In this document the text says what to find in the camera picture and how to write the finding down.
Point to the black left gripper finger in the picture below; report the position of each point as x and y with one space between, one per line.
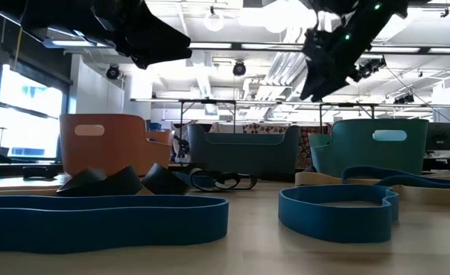
146 63
159 38

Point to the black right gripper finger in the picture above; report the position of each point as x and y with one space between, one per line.
338 82
316 89

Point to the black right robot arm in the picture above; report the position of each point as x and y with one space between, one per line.
370 23

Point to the short wide black rubber band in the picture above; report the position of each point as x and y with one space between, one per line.
79 183
121 183
165 179

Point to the folding table black legs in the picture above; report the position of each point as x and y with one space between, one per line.
194 101
347 104

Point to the round black ceiling spotlight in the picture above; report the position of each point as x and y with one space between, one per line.
239 68
112 72

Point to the black ceiling track light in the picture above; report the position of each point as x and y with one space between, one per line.
371 68
404 98

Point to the white pendant lamp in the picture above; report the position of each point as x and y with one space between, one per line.
214 21

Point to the patterned cloth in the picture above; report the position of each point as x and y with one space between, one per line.
312 149

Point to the blue storage bin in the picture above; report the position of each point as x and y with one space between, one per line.
156 126

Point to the teal green plastic basket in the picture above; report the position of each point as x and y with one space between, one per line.
362 153

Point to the black light bar beam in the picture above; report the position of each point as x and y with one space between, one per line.
247 46

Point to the orange plastic basket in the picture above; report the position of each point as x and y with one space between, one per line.
125 145

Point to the slate blue plastic basket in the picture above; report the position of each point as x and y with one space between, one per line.
247 153

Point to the black computer monitor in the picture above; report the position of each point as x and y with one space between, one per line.
442 136

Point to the silver ceiling duct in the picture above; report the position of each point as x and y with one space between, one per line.
390 26

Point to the black ceiling rail fixture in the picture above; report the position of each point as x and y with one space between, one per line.
429 5

